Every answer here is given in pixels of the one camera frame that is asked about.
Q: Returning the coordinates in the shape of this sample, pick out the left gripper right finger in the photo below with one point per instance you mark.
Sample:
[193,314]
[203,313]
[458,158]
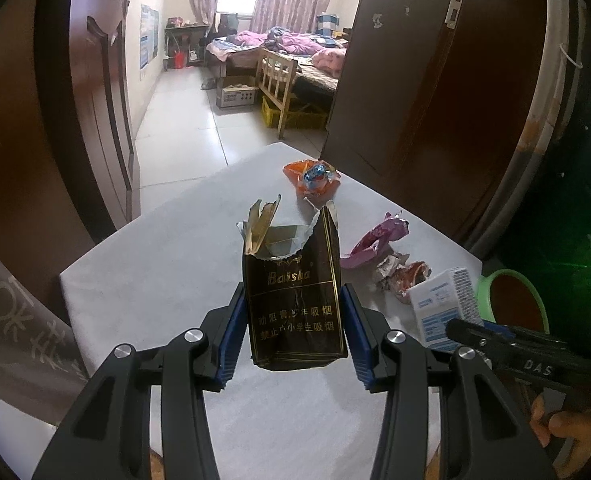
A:
[483,433]

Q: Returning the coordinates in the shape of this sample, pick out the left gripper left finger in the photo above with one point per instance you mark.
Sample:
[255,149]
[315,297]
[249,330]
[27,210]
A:
[106,433]

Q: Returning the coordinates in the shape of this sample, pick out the pink Pocky wrapper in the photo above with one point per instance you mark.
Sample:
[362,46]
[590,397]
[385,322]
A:
[376,243]

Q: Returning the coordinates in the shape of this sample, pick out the dark Baisha cigarette pack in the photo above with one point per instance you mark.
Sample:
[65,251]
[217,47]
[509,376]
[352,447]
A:
[292,283]

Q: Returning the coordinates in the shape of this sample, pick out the green rimmed trash bin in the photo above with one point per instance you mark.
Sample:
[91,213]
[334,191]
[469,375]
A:
[507,297]

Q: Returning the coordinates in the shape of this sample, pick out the person's right hand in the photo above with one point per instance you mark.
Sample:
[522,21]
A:
[564,425]

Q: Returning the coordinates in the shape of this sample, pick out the white blue medicine box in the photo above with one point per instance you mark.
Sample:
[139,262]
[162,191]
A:
[449,296]

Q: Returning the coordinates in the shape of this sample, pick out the crumpled printed paper wrapper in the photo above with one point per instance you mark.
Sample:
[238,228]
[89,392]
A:
[396,274]

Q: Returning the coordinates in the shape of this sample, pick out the white table cloth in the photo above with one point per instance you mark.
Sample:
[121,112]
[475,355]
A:
[180,265]

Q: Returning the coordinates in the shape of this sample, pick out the orange snack wrapper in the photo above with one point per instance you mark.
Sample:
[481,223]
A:
[313,179]

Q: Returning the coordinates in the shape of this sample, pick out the open brown wooden door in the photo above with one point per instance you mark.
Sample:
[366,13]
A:
[81,85]

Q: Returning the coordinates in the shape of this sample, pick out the dark brown wardrobe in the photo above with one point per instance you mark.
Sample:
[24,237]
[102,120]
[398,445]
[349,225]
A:
[432,100]

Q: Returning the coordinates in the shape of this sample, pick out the yellow plastic crate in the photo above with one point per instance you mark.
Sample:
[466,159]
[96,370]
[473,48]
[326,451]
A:
[305,116]

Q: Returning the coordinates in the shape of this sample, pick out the bed with pink bedding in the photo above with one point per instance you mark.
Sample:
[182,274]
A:
[319,58]

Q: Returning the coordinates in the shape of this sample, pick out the white storage crate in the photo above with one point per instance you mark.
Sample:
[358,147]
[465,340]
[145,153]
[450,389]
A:
[236,91]

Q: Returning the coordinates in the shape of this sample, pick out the wooden bed footboard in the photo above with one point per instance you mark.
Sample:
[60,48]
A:
[275,75]

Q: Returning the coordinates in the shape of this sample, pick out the red bucket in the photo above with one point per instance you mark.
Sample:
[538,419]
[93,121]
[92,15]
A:
[179,60]

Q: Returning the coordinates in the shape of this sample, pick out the dark wooden desk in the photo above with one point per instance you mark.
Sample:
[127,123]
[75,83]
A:
[188,38]

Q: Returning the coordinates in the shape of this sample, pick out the blue wall poster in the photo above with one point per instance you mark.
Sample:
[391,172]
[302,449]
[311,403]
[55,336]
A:
[149,29]

